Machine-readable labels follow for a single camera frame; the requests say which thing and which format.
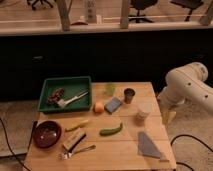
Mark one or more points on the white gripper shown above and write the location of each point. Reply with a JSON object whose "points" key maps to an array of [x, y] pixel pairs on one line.
{"points": [[167, 100]]}

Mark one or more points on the green pepper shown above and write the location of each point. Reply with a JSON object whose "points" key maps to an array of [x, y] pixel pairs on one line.
{"points": [[108, 132]]}

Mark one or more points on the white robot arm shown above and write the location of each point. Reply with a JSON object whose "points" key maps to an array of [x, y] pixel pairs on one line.
{"points": [[186, 82]]}

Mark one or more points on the blue folded cloth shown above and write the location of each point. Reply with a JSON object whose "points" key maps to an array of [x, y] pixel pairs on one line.
{"points": [[146, 147]]}

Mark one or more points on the blue sponge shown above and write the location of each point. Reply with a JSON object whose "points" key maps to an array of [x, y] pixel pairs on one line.
{"points": [[112, 105]]}

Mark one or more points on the clear green glass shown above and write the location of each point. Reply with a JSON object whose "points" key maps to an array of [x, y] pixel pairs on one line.
{"points": [[109, 89]]}

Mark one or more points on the orange fruit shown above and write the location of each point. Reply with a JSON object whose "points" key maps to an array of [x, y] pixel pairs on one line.
{"points": [[98, 107]]}

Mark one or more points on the yellow banana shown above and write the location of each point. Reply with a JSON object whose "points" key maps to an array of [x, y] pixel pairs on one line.
{"points": [[77, 125]]}

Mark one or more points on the wooden block brush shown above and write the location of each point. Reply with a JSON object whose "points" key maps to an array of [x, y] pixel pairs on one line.
{"points": [[70, 143]]}

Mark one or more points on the green plastic tray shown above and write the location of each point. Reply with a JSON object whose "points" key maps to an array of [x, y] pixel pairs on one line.
{"points": [[71, 86]]}

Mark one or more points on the black office chair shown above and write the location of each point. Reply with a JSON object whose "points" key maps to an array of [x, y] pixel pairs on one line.
{"points": [[141, 5]]}

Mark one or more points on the brown grape bunch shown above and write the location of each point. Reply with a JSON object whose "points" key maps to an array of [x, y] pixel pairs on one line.
{"points": [[55, 96]]}

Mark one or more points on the dark red bowl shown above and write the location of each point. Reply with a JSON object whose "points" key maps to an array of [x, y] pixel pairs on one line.
{"points": [[47, 134]]}

